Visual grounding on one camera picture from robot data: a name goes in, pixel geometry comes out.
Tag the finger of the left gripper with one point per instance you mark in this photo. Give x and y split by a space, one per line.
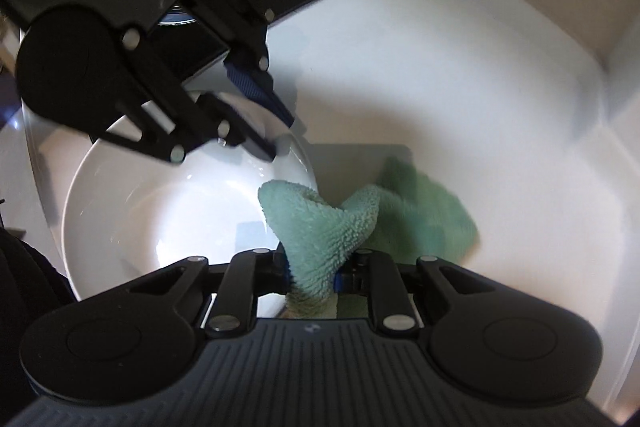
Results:
257 85
232 129

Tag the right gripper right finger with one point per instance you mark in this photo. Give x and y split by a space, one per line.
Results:
351 278

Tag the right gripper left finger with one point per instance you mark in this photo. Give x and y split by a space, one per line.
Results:
272 271

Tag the green microfiber cloth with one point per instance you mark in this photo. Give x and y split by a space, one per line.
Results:
404 214

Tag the white ceramic bowl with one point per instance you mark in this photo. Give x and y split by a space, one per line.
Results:
127 214

